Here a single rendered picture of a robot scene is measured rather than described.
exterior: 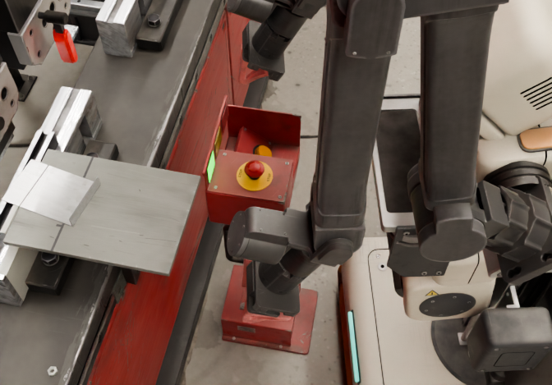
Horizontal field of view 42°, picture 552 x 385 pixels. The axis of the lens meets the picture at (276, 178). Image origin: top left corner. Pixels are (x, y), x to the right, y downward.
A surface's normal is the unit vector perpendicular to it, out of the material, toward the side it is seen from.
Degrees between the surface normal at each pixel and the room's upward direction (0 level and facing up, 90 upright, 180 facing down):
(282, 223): 22
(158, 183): 0
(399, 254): 90
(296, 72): 0
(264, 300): 27
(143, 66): 0
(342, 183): 90
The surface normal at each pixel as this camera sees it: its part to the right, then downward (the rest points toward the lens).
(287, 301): 0.45, -0.52
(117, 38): -0.21, 0.81
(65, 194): 0.00, -0.57
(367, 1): 0.04, 0.82
